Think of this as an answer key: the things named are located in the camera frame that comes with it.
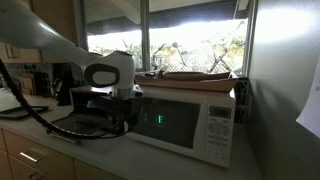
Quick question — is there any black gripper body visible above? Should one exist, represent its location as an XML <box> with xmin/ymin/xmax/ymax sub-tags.
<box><xmin>111</xmin><ymin>97</ymin><xmax>140</xmax><ymax>127</ymax></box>

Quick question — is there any silver toaster oven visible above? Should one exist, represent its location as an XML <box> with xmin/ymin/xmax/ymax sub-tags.
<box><xmin>69</xmin><ymin>85</ymin><xmax>134</xmax><ymax>134</ymax></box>

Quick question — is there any glass toaster oven door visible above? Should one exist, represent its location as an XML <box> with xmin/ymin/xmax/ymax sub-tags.
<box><xmin>45</xmin><ymin>112</ymin><xmax>113</xmax><ymax>145</ymax></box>

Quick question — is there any dark countertop appliance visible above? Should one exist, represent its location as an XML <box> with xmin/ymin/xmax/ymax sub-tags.
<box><xmin>54</xmin><ymin>63</ymin><xmax>77</xmax><ymax>107</ymax></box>

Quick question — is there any shallow wooden dish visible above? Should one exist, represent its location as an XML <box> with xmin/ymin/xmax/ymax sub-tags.
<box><xmin>159</xmin><ymin>70</ymin><xmax>232</xmax><ymax>81</ymax></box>

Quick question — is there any wooden tray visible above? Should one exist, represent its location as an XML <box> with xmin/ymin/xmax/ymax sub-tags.
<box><xmin>134</xmin><ymin>70</ymin><xmax>239</xmax><ymax>94</ymax></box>

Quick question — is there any wooden base cabinet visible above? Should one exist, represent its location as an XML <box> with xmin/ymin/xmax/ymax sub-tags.
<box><xmin>0</xmin><ymin>127</ymin><xmax>125</xmax><ymax>180</ymax></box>

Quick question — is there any white microwave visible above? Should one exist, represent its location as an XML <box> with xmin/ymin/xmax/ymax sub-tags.
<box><xmin>125</xmin><ymin>84</ymin><xmax>237</xmax><ymax>169</ymax></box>

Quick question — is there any black flat tray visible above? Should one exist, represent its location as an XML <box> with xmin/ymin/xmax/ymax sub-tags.
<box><xmin>0</xmin><ymin>105</ymin><xmax>50</xmax><ymax>121</ymax></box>

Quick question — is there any metal window frame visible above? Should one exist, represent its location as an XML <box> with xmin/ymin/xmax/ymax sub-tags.
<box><xmin>73</xmin><ymin>0</ymin><xmax>258</xmax><ymax>78</ymax></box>

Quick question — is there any metal drawer handle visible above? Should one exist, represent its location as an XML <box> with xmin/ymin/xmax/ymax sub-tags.
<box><xmin>19</xmin><ymin>149</ymin><xmax>45</xmax><ymax>164</ymax></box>
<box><xmin>27</xmin><ymin>171</ymin><xmax>45</xmax><ymax>180</ymax></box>

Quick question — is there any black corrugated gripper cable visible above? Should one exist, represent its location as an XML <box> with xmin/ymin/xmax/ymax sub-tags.
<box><xmin>0</xmin><ymin>58</ymin><xmax>132</xmax><ymax>140</ymax></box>

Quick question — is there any landscape wall calendar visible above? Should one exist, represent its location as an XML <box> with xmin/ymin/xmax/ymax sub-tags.
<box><xmin>295</xmin><ymin>56</ymin><xmax>320</xmax><ymax>139</ymax></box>

